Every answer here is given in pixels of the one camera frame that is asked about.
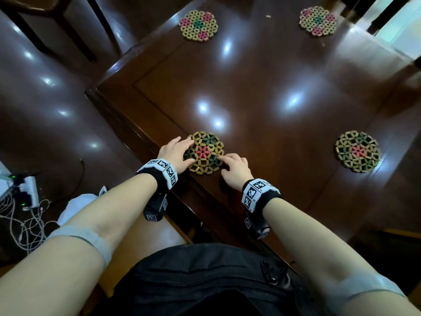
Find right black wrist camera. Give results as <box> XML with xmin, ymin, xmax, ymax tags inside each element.
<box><xmin>244</xmin><ymin>212</ymin><xmax>271</xmax><ymax>241</ymax></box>

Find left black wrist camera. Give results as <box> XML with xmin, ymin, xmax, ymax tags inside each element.
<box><xmin>143</xmin><ymin>190</ymin><xmax>169</xmax><ymax>222</ymax></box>

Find grey armband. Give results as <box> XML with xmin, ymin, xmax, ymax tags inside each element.
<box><xmin>46</xmin><ymin>226</ymin><xmax>113</xmax><ymax>269</ymax></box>
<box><xmin>324</xmin><ymin>269</ymin><xmax>409</xmax><ymax>316</ymax></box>

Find left marker wristband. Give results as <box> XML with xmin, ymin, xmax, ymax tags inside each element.
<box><xmin>136</xmin><ymin>158</ymin><xmax>179</xmax><ymax>190</ymax></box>

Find pink and green bamboo trivet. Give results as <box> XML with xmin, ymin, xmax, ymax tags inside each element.
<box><xmin>299</xmin><ymin>6</ymin><xmax>337</xmax><ymax>37</ymax></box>
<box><xmin>178</xmin><ymin>10</ymin><xmax>219</xmax><ymax>43</ymax></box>

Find person's right hand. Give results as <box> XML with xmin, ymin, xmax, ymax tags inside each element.
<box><xmin>218</xmin><ymin>153</ymin><xmax>254</xmax><ymax>192</ymax></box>

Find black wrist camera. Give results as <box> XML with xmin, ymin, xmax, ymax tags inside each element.
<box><xmin>143</xmin><ymin>190</ymin><xmax>169</xmax><ymax>222</ymax></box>
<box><xmin>244</xmin><ymin>212</ymin><xmax>271</xmax><ymax>241</ymax></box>

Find person's left forearm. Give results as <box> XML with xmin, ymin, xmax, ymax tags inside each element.
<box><xmin>0</xmin><ymin>173</ymin><xmax>159</xmax><ymax>316</ymax></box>

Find white cloth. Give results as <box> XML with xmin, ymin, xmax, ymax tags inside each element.
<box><xmin>57</xmin><ymin>186</ymin><xmax>108</xmax><ymax>227</ymax></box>

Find white power strip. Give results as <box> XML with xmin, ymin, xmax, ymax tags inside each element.
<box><xmin>17</xmin><ymin>176</ymin><xmax>41</xmax><ymax>210</ymax></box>

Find marker wristband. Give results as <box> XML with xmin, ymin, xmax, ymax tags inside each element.
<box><xmin>136</xmin><ymin>158</ymin><xmax>179</xmax><ymax>190</ymax></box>
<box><xmin>241</xmin><ymin>178</ymin><xmax>283</xmax><ymax>214</ymax></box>

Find left grey armband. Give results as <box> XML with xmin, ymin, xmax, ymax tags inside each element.
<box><xmin>46</xmin><ymin>226</ymin><xmax>113</xmax><ymax>269</ymax></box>

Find white tangled cables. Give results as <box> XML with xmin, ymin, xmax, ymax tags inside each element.
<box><xmin>0</xmin><ymin>193</ymin><xmax>58</xmax><ymax>254</ymax></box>

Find person's right forearm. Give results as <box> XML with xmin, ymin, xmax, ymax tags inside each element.
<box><xmin>262</xmin><ymin>197</ymin><xmax>421</xmax><ymax>316</ymax></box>

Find green and red bamboo trivet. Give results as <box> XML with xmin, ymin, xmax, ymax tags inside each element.
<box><xmin>335</xmin><ymin>130</ymin><xmax>382</xmax><ymax>174</ymax></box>
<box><xmin>183</xmin><ymin>131</ymin><xmax>225</xmax><ymax>175</ymax></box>

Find person's left hand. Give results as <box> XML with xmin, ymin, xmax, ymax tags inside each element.
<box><xmin>157</xmin><ymin>136</ymin><xmax>196</xmax><ymax>175</ymax></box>

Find right grey armband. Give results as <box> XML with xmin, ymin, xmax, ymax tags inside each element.
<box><xmin>324</xmin><ymin>269</ymin><xmax>409</xmax><ymax>316</ymax></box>

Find right marker wristband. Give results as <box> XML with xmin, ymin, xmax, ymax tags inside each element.
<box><xmin>241</xmin><ymin>178</ymin><xmax>283</xmax><ymax>214</ymax></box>

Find black zippered bag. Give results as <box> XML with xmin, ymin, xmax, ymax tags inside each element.
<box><xmin>94</xmin><ymin>243</ymin><xmax>318</xmax><ymax>316</ymax></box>

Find black cable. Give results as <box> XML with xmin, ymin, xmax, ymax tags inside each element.
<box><xmin>49</xmin><ymin>159</ymin><xmax>86</xmax><ymax>208</ymax></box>

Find dark wooden chair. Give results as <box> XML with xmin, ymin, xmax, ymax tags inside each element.
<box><xmin>0</xmin><ymin>0</ymin><xmax>123</xmax><ymax>63</ymax></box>

